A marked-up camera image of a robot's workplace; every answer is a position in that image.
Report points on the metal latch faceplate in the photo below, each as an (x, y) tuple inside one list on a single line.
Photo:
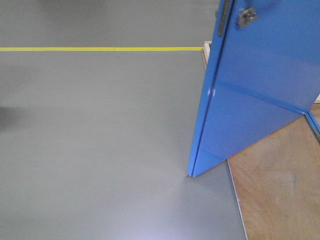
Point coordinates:
[(223, 16)]

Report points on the plywood door platform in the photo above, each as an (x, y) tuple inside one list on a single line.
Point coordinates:
[(277, 183)]

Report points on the white wooden edge rail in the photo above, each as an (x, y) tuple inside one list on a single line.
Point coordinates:
[(206, 52)]

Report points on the blue door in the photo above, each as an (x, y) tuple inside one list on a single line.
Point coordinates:
[(258, 78)]

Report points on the blue door frame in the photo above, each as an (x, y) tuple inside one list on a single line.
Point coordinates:
[(313, 123)]

